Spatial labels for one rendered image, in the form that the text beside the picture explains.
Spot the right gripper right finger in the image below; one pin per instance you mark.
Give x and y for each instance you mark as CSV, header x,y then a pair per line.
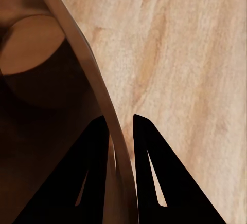
x,y
186,202

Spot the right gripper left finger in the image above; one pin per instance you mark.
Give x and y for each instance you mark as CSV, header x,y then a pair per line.
x,y
54,202

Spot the trash can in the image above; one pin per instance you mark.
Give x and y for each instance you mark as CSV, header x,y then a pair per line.
x,y
51,88

